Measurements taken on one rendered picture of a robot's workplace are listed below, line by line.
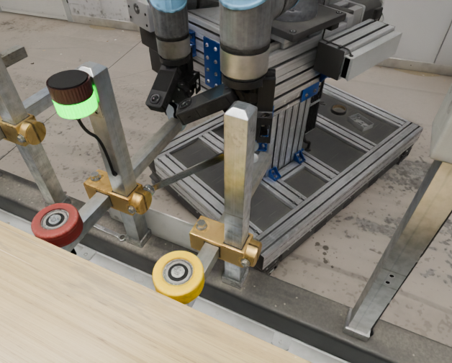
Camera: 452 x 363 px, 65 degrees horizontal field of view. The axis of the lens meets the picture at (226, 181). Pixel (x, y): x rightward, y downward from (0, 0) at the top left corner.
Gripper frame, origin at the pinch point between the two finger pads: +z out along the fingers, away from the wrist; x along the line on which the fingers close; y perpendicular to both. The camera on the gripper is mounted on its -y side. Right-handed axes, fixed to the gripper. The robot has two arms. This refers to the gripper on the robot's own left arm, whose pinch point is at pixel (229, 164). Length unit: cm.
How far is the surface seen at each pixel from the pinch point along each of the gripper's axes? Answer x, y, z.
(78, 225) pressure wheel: -15.2, -25.9, 2.8
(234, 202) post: -13.6, 1.7, -4.0
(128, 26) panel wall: 290, -120, 88
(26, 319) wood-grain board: -32.7, -26.4, 2.0
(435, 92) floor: 195, 140, 93
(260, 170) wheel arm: 8.8, 6.6, 9.2
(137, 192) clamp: -4.2, -18.6, 5.2
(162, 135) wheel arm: 16.3, -17.9, 6.0
